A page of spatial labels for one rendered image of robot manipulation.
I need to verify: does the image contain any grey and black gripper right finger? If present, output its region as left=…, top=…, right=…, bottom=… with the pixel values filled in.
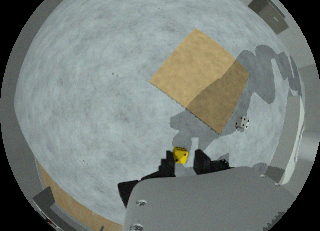
left=193, top=149, right=234, bottom=175

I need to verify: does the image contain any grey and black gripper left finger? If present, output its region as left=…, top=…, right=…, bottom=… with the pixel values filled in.
left=117, top=151, right=176, bottom=208

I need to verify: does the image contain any yellow die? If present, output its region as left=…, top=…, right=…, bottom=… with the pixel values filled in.
left=173, top=147, right=189, bottom=164

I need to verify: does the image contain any tan square mat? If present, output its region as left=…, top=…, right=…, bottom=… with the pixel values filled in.
left=149, top=28, right=249, bottom=134

